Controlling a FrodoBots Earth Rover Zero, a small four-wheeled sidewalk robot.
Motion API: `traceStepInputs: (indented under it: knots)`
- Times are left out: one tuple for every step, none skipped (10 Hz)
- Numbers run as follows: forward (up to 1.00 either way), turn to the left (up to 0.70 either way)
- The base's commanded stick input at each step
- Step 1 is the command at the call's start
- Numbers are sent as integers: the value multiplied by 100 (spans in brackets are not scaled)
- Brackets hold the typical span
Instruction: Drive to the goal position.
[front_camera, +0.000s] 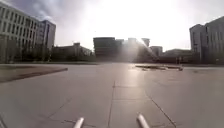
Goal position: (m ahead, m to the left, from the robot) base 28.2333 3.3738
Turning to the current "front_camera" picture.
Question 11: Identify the dark block building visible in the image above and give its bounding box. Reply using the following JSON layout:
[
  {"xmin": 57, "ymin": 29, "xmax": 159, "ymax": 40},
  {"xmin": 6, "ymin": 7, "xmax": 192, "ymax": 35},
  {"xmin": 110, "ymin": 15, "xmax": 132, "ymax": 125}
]
[{"xmin": 92, "ymin": 36, "xmax": 160, "ymax": 63}]

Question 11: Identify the grey paved plaza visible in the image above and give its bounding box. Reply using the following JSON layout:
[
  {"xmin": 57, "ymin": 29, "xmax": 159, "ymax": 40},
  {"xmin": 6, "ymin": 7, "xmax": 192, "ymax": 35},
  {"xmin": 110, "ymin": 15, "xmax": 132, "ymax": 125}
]
[{"xmin": 0, "ymin": 62, "xmax": 224, "ymax": 128}]

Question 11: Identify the low dark building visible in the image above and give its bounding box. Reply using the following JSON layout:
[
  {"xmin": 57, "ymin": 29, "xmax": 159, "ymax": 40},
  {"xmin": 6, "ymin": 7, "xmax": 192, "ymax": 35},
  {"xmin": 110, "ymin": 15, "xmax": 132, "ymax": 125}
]
[{"xmin": 50, "ymin": 42, "xmax": 95, "ymax": 63}]

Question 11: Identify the low stone basin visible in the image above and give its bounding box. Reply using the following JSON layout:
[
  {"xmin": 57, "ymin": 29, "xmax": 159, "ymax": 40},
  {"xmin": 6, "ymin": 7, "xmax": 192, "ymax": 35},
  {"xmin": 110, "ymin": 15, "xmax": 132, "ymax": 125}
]
[{"xmin": 134, "ymin": 64, "xmax": 184, "ymax": 72}]

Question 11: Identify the low distant building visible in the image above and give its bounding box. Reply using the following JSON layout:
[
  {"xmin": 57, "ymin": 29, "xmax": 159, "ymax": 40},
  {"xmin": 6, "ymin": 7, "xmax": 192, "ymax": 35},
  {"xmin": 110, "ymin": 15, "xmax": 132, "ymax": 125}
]
[{"xmin": 149, "ymin": 45, "xmax": 196, "ymax": 64}]

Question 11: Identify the robot's own part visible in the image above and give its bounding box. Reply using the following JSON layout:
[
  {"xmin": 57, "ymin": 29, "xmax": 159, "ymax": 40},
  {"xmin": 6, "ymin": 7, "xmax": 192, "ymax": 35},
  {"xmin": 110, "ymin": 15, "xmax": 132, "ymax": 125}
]
[
  {"xmin": 73, "ymin": 116, "xmax": 86, "ymax": 128},
  {"xmin": 136, "ymin": 114, "xmax": 151, "ymax": 128}
]

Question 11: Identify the raised stone platform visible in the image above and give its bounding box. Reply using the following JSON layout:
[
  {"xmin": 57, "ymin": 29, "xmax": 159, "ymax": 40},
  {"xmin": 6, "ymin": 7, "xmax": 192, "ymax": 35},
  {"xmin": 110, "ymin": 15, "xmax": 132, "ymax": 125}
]
[{"xmin": 0, "ymin": 64, "xmax": 69, "ymax": 84}]

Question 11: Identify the row of trees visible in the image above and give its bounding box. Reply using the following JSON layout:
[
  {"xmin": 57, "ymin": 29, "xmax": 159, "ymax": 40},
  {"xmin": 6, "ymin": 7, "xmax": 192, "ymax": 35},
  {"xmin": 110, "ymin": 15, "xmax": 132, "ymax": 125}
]
[{"xmin": 0, "ymin": 41, "xmax": 54, "ymax": 63}]

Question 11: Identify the large pale office building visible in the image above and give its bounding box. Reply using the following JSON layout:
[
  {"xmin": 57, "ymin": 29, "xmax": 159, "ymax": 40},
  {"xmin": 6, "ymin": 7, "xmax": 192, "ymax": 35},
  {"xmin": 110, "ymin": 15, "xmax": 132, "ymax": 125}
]
[{"xmin": 0, "ymin": 1, "xmax": 57, "ymax": 63}]

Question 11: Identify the tall grey building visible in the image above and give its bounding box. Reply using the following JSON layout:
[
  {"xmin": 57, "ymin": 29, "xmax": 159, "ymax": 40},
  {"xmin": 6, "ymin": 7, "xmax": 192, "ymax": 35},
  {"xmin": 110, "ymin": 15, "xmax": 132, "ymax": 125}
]
[{"xmin": 189, "ymin": 15, "xmax": 224, "ymax": 65}]

